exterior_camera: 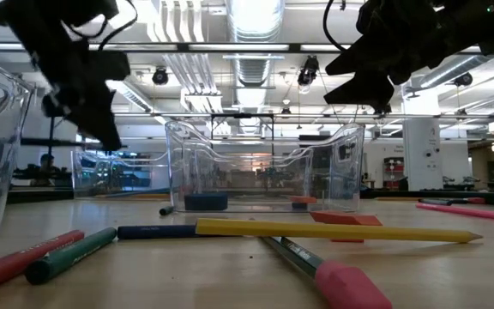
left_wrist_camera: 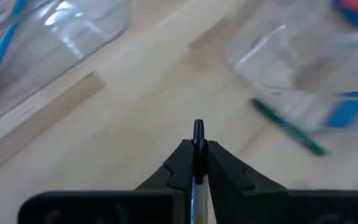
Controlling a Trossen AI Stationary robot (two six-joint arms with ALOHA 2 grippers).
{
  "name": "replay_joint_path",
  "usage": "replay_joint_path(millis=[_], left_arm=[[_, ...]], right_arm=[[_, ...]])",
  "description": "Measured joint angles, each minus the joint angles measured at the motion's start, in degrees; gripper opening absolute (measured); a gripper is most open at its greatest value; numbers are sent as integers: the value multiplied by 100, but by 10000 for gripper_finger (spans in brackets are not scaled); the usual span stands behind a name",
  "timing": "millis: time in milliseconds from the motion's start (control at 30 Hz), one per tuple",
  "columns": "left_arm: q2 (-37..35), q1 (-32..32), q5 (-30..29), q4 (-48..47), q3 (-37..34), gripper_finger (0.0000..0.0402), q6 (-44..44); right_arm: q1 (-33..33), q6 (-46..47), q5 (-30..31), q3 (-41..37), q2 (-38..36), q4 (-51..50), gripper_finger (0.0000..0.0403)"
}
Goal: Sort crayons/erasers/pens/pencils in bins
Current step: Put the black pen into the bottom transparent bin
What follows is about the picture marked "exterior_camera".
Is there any red cabinet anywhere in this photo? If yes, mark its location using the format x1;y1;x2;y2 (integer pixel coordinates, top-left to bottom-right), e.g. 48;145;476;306
383;156;406;191

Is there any person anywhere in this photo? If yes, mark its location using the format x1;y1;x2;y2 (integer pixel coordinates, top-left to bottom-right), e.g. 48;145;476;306
30;153;63;188

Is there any silver ventilation duct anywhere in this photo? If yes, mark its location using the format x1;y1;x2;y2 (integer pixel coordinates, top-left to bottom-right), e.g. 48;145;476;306
224;0;286;87

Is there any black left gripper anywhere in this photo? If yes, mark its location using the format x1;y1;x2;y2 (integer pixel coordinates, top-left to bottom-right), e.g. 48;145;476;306
0;0;132;152

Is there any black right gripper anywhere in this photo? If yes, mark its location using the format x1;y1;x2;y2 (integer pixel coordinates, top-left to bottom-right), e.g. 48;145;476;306
322;0;494;108

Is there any black pen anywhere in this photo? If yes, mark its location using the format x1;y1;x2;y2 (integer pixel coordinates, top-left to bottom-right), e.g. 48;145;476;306
116;223;199;240

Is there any white column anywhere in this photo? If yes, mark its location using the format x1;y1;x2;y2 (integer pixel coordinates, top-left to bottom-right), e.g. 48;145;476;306
402;89;444;192

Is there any green crayon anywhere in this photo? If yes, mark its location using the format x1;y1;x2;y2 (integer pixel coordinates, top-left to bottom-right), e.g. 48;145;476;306
24;226;118;287

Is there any black overhead crossbar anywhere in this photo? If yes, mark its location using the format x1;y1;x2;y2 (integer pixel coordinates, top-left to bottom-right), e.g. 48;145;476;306
0;41;494;54

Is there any distant black rack frame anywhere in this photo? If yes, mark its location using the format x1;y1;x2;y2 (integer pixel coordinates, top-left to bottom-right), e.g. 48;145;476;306
209;112;277;156

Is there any green pencil pink eraser cap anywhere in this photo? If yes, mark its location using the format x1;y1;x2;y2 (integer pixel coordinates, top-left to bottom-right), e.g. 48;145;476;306
260;234;394;309

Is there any large blue eraser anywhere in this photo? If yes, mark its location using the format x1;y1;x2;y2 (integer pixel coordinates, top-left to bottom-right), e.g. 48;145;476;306
184;192;230;212

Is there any yellow pencil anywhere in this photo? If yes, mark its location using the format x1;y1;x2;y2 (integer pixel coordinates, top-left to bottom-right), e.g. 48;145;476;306
194;217;485;245

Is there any red crayon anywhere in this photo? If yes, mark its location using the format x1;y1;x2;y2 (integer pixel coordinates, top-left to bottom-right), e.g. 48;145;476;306
0;229;86;295

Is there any silver slanted duct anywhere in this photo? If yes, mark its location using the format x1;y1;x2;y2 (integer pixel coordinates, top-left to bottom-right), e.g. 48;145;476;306
418;55;488;90

